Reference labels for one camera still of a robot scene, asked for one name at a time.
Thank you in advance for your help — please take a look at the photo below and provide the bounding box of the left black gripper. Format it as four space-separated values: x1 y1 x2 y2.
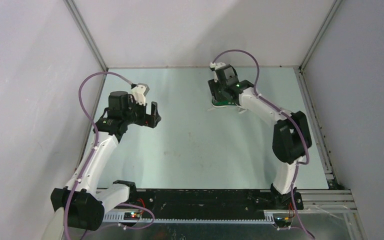
122 95 160 128

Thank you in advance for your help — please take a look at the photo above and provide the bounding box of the green canvas sneaker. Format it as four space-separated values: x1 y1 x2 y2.
211 98 239 108

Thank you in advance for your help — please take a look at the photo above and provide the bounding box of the white shoelace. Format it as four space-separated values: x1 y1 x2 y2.
206 105 247 114

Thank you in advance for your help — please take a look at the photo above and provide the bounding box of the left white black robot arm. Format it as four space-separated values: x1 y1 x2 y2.
50 91 162 231

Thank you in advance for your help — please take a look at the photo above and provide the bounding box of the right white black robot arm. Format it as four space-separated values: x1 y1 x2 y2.
207 62 312 210

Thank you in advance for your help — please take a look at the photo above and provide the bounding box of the left controller board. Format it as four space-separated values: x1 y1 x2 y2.
123 212 142 221

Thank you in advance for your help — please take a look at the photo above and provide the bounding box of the controller board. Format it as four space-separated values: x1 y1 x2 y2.
123 212 142 221
273 217 294 229

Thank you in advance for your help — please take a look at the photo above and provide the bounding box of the right controller board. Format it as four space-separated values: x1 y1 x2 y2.
273 217 294 229

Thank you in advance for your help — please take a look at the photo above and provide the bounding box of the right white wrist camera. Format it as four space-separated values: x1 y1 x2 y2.
209 62 226 82

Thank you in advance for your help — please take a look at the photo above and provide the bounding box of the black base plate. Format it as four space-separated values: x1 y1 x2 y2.
127 188 304 221

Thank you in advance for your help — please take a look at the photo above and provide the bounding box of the grey slotted cable duct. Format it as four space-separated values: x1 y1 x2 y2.
101 211 276 225

